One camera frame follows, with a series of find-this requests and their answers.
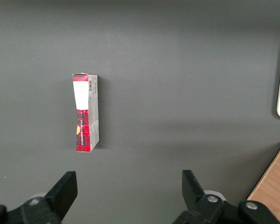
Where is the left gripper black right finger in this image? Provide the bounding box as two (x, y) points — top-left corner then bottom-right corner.
(172, 169), (280, 224)

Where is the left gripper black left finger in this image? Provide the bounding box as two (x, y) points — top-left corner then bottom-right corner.
(0, 171), (78, 224)

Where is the wooden drawer cabinet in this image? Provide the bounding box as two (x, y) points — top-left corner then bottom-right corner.
(246, 141), (280, 224)

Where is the red plaid carton box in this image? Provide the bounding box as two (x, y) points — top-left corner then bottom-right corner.
(72, 72), (100, 153)

